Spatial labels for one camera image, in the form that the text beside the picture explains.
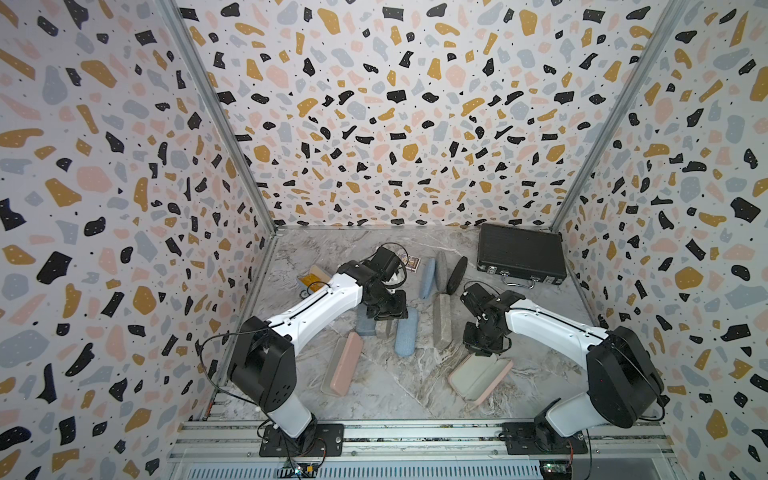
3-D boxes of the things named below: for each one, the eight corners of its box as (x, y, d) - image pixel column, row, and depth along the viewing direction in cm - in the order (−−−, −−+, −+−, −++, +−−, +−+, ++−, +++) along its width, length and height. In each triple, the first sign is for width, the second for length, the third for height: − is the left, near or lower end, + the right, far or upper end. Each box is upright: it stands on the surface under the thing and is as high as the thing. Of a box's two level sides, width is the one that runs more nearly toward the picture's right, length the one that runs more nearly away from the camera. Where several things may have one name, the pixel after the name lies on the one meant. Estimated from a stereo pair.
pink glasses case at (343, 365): (321, 393, 83) (314, 384, 77) (341, 339, 93) (336, 326, 87) (348, 399, 82) (343, 390, 76) (365, 344, 92) (362, 332, 86)
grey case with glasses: (434, 292, 105) (436, 283, 101) (435, 261, 114) (437, 251, 110) (445, 293, 105) (447, 284, 100) (445, 261, 114) (447, 251, 110)
